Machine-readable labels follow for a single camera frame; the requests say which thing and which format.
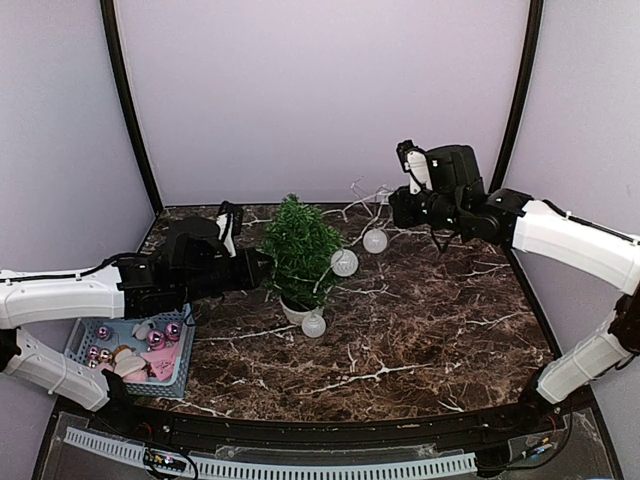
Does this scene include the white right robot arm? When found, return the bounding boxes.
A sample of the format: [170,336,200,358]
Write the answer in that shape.
[389,140,639,434]

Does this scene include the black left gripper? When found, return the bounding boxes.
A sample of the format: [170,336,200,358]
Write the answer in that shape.
[177,245,272,305]

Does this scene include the small green christmas tree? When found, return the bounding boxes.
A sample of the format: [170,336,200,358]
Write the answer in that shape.
[261,193,344,326]

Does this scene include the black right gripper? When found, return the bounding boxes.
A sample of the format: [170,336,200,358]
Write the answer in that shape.
[389,184,464,233]

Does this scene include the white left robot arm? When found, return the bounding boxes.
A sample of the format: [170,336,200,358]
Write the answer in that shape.
[1,202,274,436]

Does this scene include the pink bauble ornaments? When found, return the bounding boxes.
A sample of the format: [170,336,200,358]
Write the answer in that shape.
[86,320,184,383]

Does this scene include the light blue plastic basket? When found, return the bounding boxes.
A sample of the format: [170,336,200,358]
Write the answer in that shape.
[64,304,195,399]

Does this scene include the white perforated cable tray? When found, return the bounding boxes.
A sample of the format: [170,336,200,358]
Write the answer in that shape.
[63,427,477,479]

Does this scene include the white ball string lights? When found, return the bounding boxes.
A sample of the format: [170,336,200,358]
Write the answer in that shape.
[301,179,391,339]

